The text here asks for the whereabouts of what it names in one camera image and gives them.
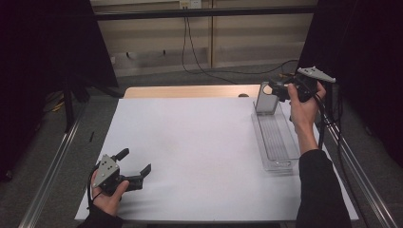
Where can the person's left hand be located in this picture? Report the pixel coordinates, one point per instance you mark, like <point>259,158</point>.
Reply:
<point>107,204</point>

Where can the white table cover board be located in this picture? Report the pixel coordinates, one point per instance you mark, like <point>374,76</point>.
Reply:
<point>196,152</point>

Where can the clear plastic box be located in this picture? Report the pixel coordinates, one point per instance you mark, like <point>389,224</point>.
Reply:
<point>275,142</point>

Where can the white wall outlet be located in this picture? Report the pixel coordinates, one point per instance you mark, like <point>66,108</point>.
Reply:
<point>190,3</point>

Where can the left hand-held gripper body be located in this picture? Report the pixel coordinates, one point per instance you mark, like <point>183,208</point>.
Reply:
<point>106,172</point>

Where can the wooden table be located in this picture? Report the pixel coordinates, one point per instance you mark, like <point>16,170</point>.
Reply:
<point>190,91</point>

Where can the small black floor object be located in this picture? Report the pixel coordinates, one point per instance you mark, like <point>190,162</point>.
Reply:
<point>91,136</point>

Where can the black horizontal bar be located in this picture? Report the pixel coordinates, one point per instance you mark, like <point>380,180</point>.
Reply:
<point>206,13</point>

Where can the metal floor rail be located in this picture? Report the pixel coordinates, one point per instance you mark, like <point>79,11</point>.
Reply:
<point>358,164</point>
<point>53,171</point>

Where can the black curtain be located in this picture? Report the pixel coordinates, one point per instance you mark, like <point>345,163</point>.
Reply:
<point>47,47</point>
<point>364,47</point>

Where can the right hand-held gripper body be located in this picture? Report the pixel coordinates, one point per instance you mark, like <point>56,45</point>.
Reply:
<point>305,87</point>

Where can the dark patterned phone case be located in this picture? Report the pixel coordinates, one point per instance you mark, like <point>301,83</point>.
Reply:
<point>266,103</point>

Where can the black metal stand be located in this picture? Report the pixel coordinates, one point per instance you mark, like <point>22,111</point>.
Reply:
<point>68,107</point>
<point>331,104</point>

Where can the person's right hand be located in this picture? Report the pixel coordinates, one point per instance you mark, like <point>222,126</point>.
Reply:
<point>304,114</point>

